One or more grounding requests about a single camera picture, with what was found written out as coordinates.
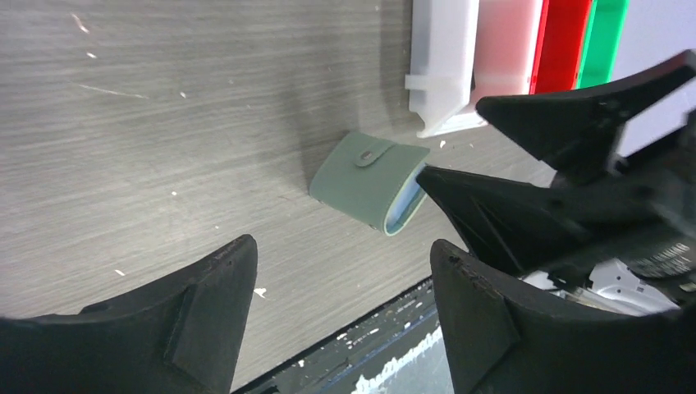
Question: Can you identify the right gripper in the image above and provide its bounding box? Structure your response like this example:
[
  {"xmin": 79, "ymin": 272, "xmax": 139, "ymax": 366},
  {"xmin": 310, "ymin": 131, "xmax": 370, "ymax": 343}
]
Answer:
[{"xmin": 475, "ymin": 49, "xmax": 695, "ymax": 307}]

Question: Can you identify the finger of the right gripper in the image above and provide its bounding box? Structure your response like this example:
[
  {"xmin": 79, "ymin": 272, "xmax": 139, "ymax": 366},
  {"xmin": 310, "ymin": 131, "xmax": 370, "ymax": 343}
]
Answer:
[{"xmin": 417, "ymin": 166, "xmax": 593, "ymax": 277}]

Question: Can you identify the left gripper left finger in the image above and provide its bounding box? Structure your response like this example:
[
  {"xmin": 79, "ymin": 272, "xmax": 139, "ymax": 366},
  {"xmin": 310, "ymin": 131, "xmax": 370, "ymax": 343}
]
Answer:
[{"xmin": 1, "ymin": 234, "xmax": 258, "ymax": 393}]

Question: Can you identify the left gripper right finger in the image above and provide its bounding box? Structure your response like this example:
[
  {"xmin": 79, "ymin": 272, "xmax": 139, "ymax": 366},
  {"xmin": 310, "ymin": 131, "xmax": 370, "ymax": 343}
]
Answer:
[{"xmin": 430, "ymin": 240, "xmax": 695, "ymax": 393}]

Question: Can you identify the red bin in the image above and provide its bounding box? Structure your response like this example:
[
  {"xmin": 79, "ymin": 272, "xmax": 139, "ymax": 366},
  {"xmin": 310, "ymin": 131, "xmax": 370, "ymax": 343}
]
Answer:
[{"xmin": 461, "ymin": 0, "xmax": 593, "ymax": 114}]

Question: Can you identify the green bin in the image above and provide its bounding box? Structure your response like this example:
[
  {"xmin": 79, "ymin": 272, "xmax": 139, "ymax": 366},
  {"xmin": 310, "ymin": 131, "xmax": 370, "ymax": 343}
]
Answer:
[{"xmin": 575, "ymin": 0, "xmax": 630, "ymax": 89}]

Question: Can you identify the white bin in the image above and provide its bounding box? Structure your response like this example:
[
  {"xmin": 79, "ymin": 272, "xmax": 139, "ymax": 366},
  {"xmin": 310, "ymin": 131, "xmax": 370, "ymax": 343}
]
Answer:
[{"xmin": 405, "ymin": 0, "xmax": 487, "ymax": 139}]

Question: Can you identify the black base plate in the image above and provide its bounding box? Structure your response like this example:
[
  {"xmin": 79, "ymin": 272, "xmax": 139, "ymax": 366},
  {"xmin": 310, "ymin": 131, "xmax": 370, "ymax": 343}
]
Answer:
[{"xmin": 237, "ymin": 277, "xmax": 442, "ymax": 393}]

